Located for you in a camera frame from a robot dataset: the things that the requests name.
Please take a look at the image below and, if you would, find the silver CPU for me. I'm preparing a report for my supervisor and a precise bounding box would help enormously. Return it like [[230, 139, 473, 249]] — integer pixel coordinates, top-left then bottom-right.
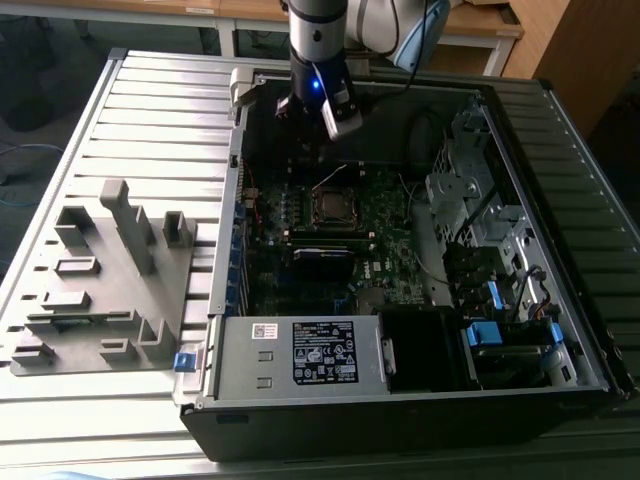
[[321, 192, 351, 220]]

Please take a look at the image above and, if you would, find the metal socket cover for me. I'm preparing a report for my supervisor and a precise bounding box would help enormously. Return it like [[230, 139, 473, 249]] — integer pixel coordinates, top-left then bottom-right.
[[312, 188, 360, 225]]

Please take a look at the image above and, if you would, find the CPU socket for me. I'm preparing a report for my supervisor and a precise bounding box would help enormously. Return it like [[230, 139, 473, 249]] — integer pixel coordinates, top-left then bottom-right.
[[309, 185, 362, 229]]

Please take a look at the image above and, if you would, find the black graphics card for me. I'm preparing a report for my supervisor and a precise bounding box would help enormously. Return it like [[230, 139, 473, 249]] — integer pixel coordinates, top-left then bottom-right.
[[292, 247, 357, 286]]

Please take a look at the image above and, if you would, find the silver metal drive cage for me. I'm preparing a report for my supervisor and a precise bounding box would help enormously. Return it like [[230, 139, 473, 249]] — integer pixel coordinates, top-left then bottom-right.
[[424, 171, 494, 236]]

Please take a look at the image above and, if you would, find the green motherboard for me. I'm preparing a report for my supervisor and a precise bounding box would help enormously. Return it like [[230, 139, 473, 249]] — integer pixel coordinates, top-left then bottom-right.
[[242, 162, 444, 320]]

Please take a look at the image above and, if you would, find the wooden desk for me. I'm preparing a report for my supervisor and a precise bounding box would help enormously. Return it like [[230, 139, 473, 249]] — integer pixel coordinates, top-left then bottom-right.
[[219, 0, 526, 77], [0, 0, 224, 56]]

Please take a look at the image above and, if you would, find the chipset heatsink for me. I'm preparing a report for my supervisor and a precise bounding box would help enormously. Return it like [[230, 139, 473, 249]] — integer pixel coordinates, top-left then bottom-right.
[[357, 287, 386, 309]]

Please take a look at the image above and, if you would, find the black plastic air shroud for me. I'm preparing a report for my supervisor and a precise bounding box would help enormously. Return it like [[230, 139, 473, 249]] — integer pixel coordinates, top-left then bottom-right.
[[377, 307, 461, 394]]

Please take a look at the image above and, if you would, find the grey power supply unit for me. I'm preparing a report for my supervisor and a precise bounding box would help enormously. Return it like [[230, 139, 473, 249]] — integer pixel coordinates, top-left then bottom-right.
[[214, 314, 391, 401]]

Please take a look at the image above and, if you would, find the grey parts rack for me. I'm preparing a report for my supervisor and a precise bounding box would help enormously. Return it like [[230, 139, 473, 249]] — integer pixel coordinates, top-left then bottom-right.
[[8, 178, 201, 377]]

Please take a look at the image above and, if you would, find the wooden cabinet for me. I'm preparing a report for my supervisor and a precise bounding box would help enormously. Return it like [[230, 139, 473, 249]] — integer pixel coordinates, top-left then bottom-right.
[[502, 0, 640, 139]]

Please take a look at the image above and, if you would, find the black PC case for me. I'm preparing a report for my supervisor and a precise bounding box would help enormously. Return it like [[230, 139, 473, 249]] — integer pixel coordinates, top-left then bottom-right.
[[172, 67, 640, 464]]

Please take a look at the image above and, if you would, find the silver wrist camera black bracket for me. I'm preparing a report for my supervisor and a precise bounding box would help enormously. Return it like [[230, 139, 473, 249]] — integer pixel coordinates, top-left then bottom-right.
[[320, 78, 365, 143]]

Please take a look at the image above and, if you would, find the grey plastic case handle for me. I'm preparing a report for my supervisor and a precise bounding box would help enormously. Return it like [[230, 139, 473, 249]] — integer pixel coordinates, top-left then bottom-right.
[[228, 67, 255, 110]]

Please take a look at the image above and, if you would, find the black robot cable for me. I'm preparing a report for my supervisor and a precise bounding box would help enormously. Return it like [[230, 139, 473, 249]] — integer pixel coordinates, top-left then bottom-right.
[[362, 0, 430, 104]]

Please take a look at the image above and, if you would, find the black case cable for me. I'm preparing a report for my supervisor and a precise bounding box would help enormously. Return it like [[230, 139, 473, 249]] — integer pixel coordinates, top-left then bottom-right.
[[452, 183, 499, 244]]

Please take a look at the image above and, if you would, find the blue floor cable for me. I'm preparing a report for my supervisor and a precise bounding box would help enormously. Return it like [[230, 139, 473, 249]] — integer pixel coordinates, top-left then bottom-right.
[[0, 142, 66, 206]]

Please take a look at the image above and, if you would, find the coloured wire bundle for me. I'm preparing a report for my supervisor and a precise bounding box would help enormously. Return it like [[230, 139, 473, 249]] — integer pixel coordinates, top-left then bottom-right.
[[514, 263, 562, 324]]

